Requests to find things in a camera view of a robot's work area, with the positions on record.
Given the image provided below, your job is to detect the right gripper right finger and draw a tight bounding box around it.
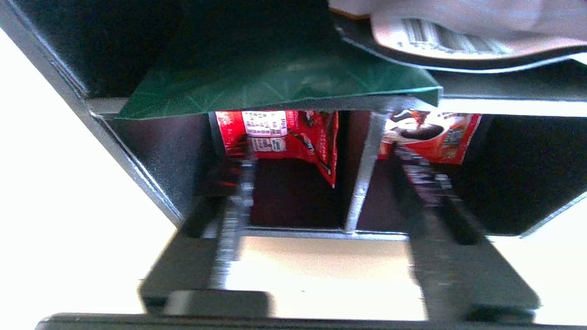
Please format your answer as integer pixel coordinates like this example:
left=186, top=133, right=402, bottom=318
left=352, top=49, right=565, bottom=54
left=392, top=142, right=542, bottom=321

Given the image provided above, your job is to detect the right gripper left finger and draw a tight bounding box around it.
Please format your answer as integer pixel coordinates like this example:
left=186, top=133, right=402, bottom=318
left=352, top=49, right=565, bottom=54
left=140, top=135, right=276, bottom=317

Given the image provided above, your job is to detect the black compartment organizer box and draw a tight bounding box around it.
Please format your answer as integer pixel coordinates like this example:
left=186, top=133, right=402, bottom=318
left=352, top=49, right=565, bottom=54
left=0, top=0, right=587, bottom=239

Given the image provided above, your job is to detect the cream drawer with ribbed front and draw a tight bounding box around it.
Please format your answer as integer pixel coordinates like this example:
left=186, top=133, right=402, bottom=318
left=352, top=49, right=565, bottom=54
left=0, top=27, right=587, bottom=321

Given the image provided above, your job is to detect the red snack packet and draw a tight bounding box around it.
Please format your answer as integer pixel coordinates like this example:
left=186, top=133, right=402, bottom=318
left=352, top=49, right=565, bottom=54
left=378, top=110, right=483, bottom=165
left=215, top=110, right=340, bottom=188

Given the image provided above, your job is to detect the green snack packet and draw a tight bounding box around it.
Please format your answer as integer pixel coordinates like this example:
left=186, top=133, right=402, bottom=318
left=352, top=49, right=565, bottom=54
left=117, top=0, right=443, bottom=121

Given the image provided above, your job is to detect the white snack packet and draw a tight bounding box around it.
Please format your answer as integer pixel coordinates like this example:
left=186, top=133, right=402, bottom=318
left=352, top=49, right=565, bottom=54
left=328, top=0, right=587, bottom=74

